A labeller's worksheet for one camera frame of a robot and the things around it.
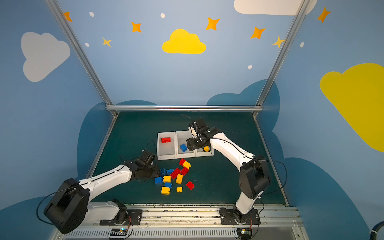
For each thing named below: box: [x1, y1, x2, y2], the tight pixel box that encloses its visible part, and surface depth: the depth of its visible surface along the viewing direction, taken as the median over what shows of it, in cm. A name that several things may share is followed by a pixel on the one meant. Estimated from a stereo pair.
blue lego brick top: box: [179, 143, 188, 152], surface depth 101 cm
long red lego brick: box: [170, 167, 181, 180], surface depth 90 cm
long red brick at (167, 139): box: [161, 137, 172, 144], surface depth 104 cm
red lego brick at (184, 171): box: [179, 166, 190, 176], surface depth 91 cm
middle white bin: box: [175, 130, 197, 159], surface depth 100 cm
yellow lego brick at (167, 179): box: [162, 175, 172, 183], surface depth 87 cm
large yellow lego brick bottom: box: [161, 186, 171, 195], surface depth 83 cm
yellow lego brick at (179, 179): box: [175, 174, 183, 184], surface depth 89 cm
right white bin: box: [195, 147, 215, 157], surface depth 97 cm
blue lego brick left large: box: [154, 176, 163, 185], surface depth 86 cm
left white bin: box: [157, 131, 177, 161], surface depth 101 cm
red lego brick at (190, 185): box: [186, 180, 195, 191], surface depth 86 cm
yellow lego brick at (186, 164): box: [182, 160, 191, 170], surface depth 93 cm
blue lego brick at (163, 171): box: [160, 168, 167, 176], surface depth 90 cm
